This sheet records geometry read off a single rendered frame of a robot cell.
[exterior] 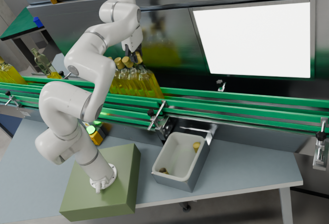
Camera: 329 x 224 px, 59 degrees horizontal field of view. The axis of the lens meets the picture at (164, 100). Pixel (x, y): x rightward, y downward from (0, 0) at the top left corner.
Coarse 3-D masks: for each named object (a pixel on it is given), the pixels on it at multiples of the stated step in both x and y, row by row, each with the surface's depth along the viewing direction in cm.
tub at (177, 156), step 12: (168, 144) 131; (180, 144) 137; (192, 144) 132; (168, 156) 132; (180, 156) 132; (192, 156) 130; (156, 168) 124; (168, 168) 129; (180, 168) 127; (192, 168) 117; (180, 180) 115
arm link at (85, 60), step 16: (80, 48) 83; (96, 48) 86; (64, 64) 84; (80, 64) 81; (96, 64) 81; (112, 64) 84; (96, 80) 82; (112, 80) 87; (96, 96) 82; (96, 112) 84
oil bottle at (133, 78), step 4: (136, 72) 133; (140, 72) 134; (128, 76) 134; (132, 76) 133; (136, 76) 132; (132, 80) 134; (136, 80) 133; (132, 84) 137; (136, 84) 135; (140, 84) 135; (136, 88) 138; (140, 88) 136; (136, 92) 140; (140, 92) 139; (144, 92) 138; (140, 96) 141; (144, 96) 140
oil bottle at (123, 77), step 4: (120, 72) 137; (124, 72) 136; (128, 72) 136; (120, 76) 137; (124, 76) 135; (120, 80) 139; (124, 80) 137; (128, 80) 136; (124, 84) 140; (128, 84) 138; (124, 88) 142; (128, 88) 141; (132, 88) 140; (128, 92) 143; (132, 92) 142
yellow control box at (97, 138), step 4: (96, 128) 156; (100, 128) 156; (96, 132) 154; (100, 132) 156; (92, 136) 153; (96, 136) 154; (100, 136) 156; (104, 136) 159; (92, 140) 155; (96, 140) 154; (100, 140) 157; (96, 144) 156
